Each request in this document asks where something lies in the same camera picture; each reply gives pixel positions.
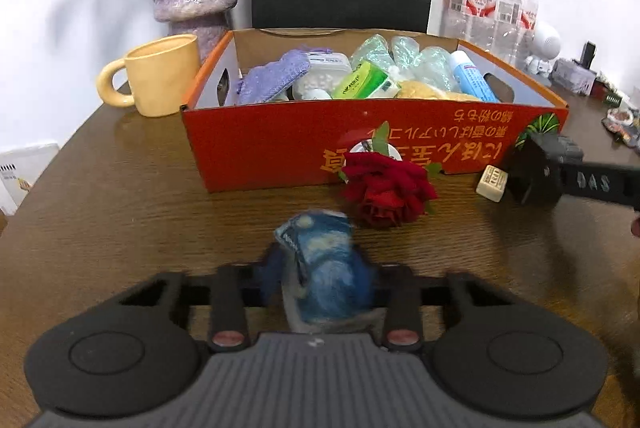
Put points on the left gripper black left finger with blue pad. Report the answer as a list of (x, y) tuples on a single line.
[(145, 346)]

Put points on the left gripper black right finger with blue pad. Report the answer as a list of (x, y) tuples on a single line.
[(487, 348)]

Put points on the black cube box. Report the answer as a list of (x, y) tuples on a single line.
[(531, 167)]

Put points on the small beige eraser block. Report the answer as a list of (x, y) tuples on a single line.
[(492, 184)]

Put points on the blue toothpaste tube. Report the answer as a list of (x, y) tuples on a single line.
[(469, 78)]

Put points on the starry night cloth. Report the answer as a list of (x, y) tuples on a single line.
[(326, 285)]

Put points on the red artificial rose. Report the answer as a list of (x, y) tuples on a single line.
[(381, 190)]

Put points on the yellow white plush toy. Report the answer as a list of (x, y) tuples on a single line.
[(422, 91)]

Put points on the iridescent plastic bag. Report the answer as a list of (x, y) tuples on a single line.
[(405, 60)]

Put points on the green tissue pack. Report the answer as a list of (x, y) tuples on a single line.
[(367, 81)]

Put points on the purple drawstring pouch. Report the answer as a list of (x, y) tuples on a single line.
[(262, 83)]

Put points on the white cotton swab container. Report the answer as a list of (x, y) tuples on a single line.
[(327, 70)]

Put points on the person's right hand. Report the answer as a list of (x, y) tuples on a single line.
[(635, 227)]

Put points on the snack packets pile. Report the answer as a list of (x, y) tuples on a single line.
[(622, 124)]

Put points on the grey small device box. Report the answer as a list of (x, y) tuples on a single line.
[(573, 77)]

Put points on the small white robot figurine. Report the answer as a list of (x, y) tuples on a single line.
[(542, 52)]

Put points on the white booklet on floor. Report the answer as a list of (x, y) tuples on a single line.
[(20, 169)]

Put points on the water bottle pack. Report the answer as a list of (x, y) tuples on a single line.
[(504, 28)]

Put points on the red cardboard tray box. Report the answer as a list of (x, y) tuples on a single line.
[(275, 145)]

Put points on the yellow ceramic mug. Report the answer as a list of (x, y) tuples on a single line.
[(159, 74)]

